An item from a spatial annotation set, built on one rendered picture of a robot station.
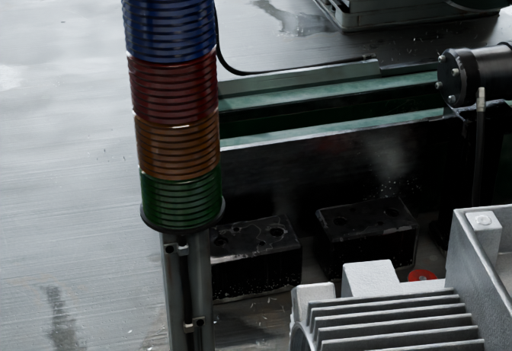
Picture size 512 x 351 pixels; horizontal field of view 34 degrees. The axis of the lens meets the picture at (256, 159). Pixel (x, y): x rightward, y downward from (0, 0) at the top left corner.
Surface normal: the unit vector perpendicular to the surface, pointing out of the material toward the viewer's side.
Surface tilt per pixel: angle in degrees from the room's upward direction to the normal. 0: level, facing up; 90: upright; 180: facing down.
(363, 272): 0
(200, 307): 90
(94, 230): 0
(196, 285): 90
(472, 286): 90
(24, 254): 0
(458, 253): 90
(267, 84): 45
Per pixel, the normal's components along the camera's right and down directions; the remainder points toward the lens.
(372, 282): -0.01, -0.84
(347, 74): 0.17, -0.22
